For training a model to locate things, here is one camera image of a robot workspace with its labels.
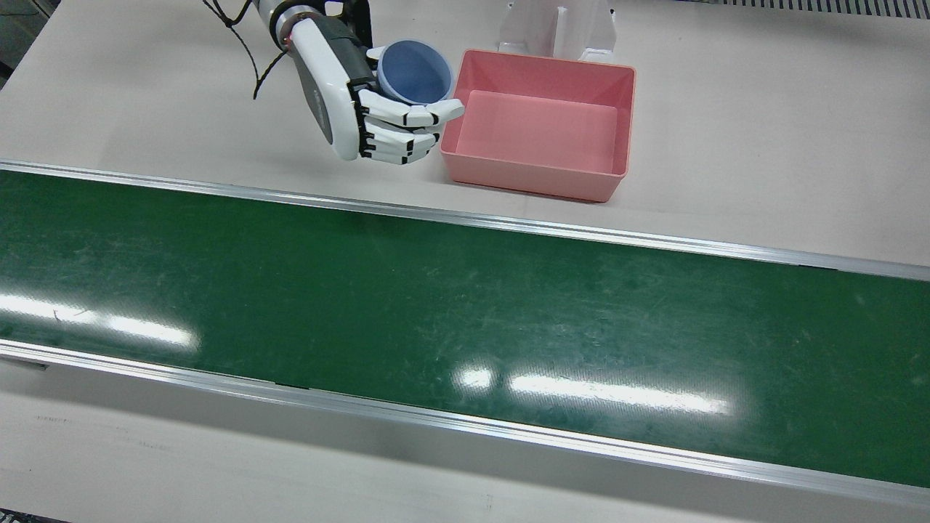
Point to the white arm base stand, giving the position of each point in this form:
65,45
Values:
556,29

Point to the blue plastic cup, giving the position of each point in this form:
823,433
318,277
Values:
415,71

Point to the pink plastic box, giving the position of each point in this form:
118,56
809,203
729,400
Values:
538,134

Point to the metal vent grille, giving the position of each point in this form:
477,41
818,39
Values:
814,6

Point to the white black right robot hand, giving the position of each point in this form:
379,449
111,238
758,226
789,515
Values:
327,87

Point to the green conveyor belt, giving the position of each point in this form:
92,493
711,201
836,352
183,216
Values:
465,305

